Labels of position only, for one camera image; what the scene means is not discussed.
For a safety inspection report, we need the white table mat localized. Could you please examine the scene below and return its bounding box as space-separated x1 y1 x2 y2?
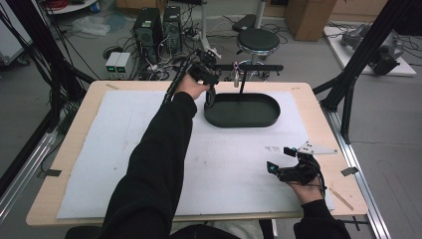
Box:
56 90 335 220

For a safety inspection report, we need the clear plastic bag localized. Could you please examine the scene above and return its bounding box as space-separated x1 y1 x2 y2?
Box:
71 16 111 37

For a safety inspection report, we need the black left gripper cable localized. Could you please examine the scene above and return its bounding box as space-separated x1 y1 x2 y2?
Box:
161 49 200 106

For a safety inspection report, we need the black round stool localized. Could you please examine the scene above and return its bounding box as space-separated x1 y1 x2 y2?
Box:
236 28 282 66

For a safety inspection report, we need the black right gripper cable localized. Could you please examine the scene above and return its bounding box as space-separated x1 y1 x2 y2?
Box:
315 163 328 200

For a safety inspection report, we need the white round table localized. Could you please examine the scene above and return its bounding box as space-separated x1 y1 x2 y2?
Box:
44 0 99 16

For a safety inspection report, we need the aluminium rail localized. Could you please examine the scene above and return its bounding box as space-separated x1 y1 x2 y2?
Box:
0 130 59 217
322 108 392 239

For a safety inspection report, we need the person's left hand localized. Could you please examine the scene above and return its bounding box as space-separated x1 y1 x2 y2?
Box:
175 73 211 102

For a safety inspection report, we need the white metal pole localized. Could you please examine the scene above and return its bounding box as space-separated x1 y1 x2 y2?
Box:
198 0 220 58

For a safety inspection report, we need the black computer tower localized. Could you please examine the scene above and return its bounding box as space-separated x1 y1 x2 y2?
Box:
162 5 183 54
132 8 164 64

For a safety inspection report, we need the person's lap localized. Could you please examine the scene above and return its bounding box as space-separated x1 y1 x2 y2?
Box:
170 219 267 239

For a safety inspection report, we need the black oval tray key rack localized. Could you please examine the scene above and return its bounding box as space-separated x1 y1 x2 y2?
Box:
203 64 285 129

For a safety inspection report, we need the white floor board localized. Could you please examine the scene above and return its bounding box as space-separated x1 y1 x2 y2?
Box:
322 25 417 78

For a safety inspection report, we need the black metal frame strut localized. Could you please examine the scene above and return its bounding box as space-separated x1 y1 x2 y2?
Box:
312 0 422 145
0 0 98 133

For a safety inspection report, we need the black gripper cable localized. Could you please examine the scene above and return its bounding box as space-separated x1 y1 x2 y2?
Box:
315 163 328 200
161 49 200 106

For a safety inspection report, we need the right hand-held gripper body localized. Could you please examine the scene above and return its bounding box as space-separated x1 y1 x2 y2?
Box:
277 140 338 186

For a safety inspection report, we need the person's right hand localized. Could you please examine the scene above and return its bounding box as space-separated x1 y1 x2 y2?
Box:
287 178 328 206

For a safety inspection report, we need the thin wooden stick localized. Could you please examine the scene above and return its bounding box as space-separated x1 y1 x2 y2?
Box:
328 187 355 212

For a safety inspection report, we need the grey device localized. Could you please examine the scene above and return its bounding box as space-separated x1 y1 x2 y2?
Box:
340 23 369 51

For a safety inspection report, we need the grey power supply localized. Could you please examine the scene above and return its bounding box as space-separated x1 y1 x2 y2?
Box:
105 52 122 80
114 52 132 80

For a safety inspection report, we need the cardboard box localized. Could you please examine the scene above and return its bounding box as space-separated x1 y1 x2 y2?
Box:
284 0 338 43

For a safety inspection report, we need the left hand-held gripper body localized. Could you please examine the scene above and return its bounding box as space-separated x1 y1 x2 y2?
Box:
188 49 223 87

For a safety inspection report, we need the black device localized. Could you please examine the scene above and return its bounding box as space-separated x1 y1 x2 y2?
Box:
369 31 406 77

